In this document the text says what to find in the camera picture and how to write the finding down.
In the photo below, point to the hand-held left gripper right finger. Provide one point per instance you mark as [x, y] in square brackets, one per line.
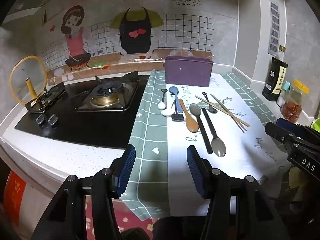
[196, 172]

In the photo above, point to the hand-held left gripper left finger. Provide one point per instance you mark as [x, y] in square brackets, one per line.
[126, 170]

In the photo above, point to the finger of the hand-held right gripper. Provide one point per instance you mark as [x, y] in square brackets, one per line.
[287, 123]
[275, 130]

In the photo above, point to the wooden spoon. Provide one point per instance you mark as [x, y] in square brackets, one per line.
[191, 125]

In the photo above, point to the wooden chopstick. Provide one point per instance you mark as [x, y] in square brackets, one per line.
[225, 112]

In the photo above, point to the small black smiley spoon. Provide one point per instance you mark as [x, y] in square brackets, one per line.
[212, 109]

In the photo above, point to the purple utensil box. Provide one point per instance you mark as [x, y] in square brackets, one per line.
[187, 71]

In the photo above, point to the yellow-lidded chili jar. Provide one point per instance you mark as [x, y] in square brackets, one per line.
[293, 105]

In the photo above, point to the green plastic item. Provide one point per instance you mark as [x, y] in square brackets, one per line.
[316, 124]

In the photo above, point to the teal-lidded small jar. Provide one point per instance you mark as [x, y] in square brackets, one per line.
[285, 92]

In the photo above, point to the red floral floor mat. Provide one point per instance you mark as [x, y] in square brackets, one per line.
[130, 215]

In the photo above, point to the green checked white tablecloth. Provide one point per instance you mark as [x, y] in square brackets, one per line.
[155, 135]

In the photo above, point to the dark sauce bottle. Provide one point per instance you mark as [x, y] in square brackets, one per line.
[275, 77]

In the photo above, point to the black wide spoon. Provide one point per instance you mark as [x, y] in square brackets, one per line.
[177, 117]

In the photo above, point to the black glass gas stove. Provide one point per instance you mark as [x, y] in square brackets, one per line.
[82, 122]

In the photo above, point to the white ceramic spoon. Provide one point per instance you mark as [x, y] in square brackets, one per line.
[167, 113]

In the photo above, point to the brass stove burner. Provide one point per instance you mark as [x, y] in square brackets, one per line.
[106, 97]

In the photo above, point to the blue spoon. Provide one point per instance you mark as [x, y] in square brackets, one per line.
[173, 90]

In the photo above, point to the black stove knob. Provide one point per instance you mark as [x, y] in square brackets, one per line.
[53, 119]
[41, 121]

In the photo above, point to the red patterned panel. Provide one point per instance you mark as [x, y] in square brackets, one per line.
[15, 197]

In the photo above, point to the yellow-rimmed glass pot lid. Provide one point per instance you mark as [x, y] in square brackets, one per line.
[22, 80]

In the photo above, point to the white wall vent grille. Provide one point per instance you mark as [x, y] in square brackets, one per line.
[274, 25]

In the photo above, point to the cartoon wall poster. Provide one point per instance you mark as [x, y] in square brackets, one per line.
[105, 45]

